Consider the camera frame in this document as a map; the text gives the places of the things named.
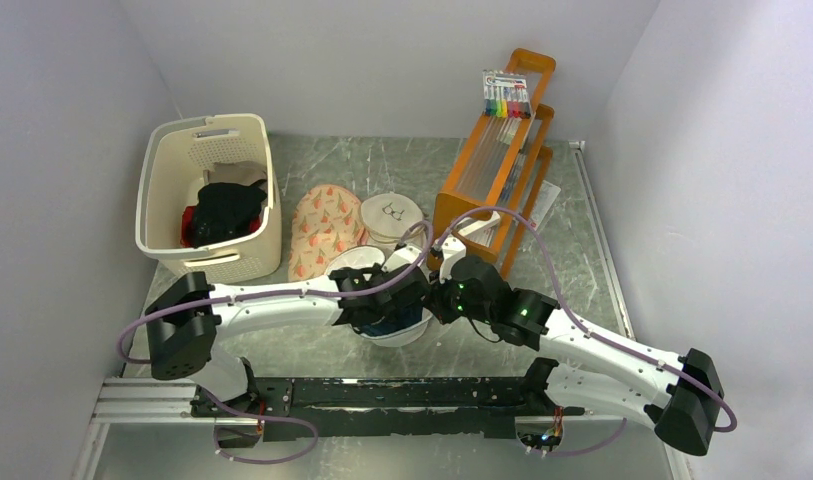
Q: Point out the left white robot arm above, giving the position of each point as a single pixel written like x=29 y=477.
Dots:
x=187 y=323

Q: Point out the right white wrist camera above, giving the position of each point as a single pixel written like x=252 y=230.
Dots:
x=466 y=235

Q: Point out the cream glasses-print laundry bag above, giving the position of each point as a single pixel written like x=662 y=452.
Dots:
x=386 y=217

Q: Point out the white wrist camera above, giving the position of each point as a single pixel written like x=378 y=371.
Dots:
x=466 y=235
x=405 y=256

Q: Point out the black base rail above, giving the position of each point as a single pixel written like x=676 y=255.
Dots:
x=340 y=407

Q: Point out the dark blue bra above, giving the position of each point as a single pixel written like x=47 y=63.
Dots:
x=386 y=327

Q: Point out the floral peach laundry bag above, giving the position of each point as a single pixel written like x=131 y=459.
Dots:
x=325 y=224

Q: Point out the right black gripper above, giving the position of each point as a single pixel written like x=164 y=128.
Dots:
x=436 y=301

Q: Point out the white mesh laundry bag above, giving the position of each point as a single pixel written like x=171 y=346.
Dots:
x=360 y=258

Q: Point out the coloured marker pen pack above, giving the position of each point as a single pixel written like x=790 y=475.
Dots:
x=505 y=95

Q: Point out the cream plastic laundry basket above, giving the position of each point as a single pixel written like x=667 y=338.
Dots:
x=182 y=157

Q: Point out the black garment in basket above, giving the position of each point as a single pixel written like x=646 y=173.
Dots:
x=225 y=204

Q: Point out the red garment in basket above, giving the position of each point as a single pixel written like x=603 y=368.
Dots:
x=194 y=234

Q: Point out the orange wooden rack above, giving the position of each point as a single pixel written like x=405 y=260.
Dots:
x=503 y=163

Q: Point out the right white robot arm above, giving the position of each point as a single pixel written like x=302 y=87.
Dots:
x=679 y=396

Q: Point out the white paper leaflet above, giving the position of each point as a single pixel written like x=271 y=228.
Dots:
x=547 y=195

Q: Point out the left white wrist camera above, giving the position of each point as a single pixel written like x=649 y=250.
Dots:
x=405 y=256

